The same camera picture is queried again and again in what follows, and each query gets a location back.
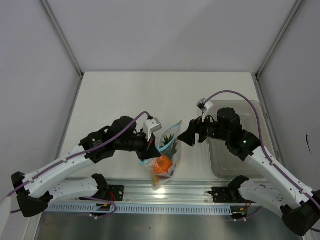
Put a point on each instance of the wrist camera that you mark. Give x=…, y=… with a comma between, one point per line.
x=205, y=107
x=150, y=126

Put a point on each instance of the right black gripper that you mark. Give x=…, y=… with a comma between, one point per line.
x=195, y=127

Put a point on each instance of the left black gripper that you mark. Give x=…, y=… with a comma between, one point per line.
x=151, y=151

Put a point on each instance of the left frame post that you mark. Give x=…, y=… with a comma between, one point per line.
x=53, y=21

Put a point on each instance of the slotted cable duct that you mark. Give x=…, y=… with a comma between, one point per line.
x=132, y=208

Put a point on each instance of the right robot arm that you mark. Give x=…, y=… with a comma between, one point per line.
x=297, y=204

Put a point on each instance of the yellow toy squash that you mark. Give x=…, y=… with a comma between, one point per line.
x=158, y=179

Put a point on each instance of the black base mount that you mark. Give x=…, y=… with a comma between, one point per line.
x=114, y=194
x=226, y=195

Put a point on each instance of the right frame post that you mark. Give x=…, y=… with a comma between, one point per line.
x=283, y=31

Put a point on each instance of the clear zip top bag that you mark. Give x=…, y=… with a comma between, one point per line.
x=148, y=164

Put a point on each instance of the frame post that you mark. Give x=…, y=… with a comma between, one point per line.
x=53, y=21
x=283, y=31

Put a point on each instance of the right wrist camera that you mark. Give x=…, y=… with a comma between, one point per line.
x=205, y=107

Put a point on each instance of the purple toy onion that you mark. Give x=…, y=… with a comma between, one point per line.
x=165, y=176

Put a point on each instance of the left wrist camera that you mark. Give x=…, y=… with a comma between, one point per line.
x=150, y=126

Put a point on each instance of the orange toy pumpkin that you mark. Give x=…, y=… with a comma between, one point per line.
x=162, y=164

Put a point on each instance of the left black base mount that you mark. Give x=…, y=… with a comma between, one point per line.
x=114, y=194

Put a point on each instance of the clear plastic food container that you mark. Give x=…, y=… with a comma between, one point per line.
x=223, y=163

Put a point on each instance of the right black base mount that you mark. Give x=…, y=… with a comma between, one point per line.
x=226, y=195

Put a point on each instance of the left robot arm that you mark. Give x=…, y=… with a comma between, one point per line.
x=38, y=190

